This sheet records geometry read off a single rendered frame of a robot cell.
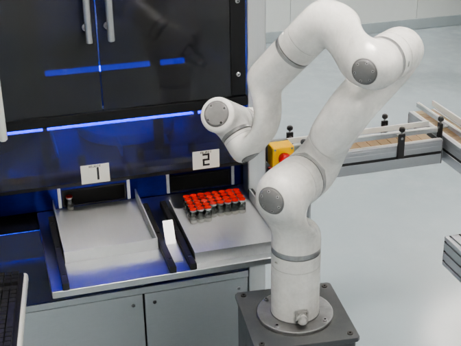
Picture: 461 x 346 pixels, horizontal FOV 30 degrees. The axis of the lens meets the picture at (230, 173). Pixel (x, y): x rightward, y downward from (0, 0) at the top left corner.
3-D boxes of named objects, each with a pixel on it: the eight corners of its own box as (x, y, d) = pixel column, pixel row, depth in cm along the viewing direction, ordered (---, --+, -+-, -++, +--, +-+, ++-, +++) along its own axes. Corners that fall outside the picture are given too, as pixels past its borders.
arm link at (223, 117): (260, 129, 208) (241, 97, 210) (241, 121, 196) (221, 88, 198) (232, 148, 210) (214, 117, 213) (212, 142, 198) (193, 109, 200)
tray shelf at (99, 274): (37, 217, 265) (36, 212, 264) (254, 187, 282) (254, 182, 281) (52, 298, 223) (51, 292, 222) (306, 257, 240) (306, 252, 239)
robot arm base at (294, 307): (342, 331, 208) (346, 264, 200) (266, 340, 205) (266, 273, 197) (320, 290, 225) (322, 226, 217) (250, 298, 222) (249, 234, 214)
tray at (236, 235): (169, 210, 264) (169, 200, 263) (250, 198, 270) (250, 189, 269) (195, 263, 234) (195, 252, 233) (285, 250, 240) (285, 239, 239)
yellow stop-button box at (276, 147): (265, 160, 278) (265, 140, 275) (286, 158, 279) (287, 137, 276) (272, 169, 271) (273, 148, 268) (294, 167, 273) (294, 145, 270)
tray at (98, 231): (53, 210, 265) (51, 200, 264) (136, 198, 272) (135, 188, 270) (65, 263, 235) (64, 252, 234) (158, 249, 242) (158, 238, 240)
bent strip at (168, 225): (162, 238, 247) (162, 220, 245) (173, 237, 248) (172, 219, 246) (173, 262, 235) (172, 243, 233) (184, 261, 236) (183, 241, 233)
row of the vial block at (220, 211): (187, 217, 259) (186, 204, 257) (244, 209, 263) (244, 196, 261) (188, 221, 257) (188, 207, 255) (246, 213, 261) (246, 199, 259)
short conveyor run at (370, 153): (256, 191, 284) (256, 147, 278) (243, 172, 298) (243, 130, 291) (443, 165, 301) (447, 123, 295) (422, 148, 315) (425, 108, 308)
